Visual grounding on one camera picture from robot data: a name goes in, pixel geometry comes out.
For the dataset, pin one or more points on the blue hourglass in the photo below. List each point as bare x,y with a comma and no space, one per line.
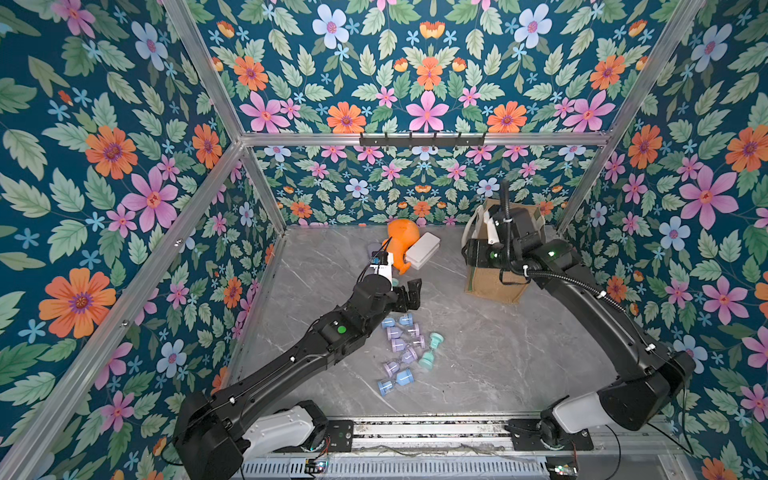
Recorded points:
405,320
401,379

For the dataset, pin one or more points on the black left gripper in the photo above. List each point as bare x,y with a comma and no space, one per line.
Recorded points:
402,305

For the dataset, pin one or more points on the white rectangular box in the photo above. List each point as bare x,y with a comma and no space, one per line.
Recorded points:
422,250

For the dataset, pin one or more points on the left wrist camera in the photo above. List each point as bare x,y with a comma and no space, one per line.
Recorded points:
380,262

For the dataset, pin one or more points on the black wall hook rail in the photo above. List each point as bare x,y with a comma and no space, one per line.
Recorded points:
408,140

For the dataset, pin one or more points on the teal hourglass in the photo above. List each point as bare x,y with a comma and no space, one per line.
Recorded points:
427,359

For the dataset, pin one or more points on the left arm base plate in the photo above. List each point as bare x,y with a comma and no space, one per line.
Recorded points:
336,436

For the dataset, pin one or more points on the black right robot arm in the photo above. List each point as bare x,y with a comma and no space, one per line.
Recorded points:
649,374

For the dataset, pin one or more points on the orange plush toy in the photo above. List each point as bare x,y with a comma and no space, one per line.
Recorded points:
402,235

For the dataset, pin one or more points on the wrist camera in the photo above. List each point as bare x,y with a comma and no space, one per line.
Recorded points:
491,228
380,262

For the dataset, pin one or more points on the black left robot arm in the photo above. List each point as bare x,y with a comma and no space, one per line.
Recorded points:
215,433

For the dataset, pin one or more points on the purple hourglass second row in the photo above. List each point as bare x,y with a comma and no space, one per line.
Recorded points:
396,332

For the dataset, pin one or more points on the jute canvas tote bag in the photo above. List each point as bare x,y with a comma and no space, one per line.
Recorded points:
484,283

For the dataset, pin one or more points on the purple hourglass third row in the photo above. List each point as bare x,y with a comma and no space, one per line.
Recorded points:
401,344

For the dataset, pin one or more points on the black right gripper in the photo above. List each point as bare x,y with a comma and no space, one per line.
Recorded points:
480,251

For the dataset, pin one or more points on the purple hourglass centre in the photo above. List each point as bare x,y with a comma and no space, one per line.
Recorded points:
393,367

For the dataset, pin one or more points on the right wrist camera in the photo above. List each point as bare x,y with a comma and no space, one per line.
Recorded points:
491,228

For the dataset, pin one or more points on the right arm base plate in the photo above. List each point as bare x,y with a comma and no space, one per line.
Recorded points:
532,434

